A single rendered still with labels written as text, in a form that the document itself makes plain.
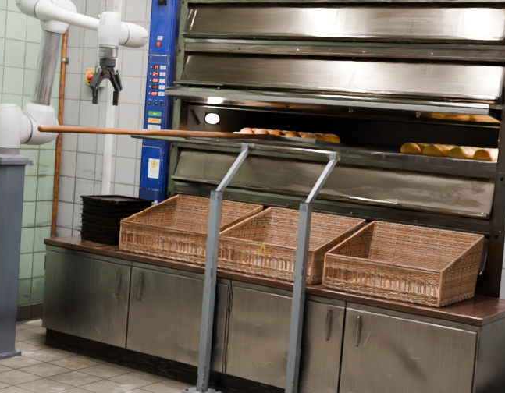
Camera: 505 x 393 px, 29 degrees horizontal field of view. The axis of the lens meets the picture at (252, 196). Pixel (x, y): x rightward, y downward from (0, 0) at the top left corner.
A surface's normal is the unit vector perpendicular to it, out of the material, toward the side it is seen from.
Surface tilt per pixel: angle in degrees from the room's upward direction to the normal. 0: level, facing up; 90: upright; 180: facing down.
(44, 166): 90
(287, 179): 70
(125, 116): 90
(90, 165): 90
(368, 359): 90
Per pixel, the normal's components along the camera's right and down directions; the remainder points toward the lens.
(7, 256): 0.83, 0.11
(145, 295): -0.56, 0.03
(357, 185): -0.50, -0.32
